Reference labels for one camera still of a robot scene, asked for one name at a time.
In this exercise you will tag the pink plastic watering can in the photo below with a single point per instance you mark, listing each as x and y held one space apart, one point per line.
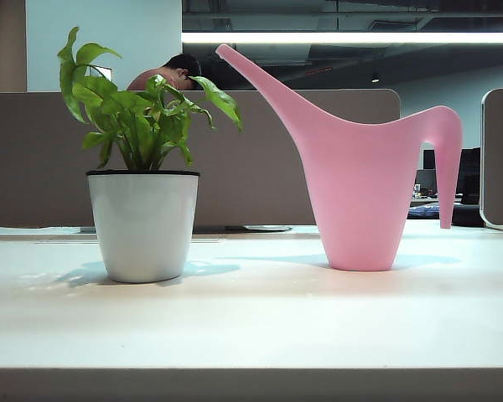
360 188

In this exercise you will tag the white plant pot black rim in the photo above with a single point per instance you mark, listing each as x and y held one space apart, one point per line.
142 226

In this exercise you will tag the green leafy plant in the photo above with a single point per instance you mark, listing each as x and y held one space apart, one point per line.
138 125

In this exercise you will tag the flat grey monitor base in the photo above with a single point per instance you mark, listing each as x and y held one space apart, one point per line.
260 228

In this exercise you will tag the long brown desk partition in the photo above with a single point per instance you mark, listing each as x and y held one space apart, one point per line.
255 167

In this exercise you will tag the person in pink shirt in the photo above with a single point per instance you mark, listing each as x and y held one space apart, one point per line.
148 80

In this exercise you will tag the blue patterned cloth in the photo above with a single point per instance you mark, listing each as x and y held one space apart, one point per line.
423 211

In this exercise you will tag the white ceiling light strip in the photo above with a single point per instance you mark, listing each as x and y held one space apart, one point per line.
318 37

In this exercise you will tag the small lit white screen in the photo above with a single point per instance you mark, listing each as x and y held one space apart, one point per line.
105 72

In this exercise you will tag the black round cushion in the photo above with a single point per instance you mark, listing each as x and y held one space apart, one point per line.
467 214

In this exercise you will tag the black computer monitor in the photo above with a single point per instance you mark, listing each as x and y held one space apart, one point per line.
471 163

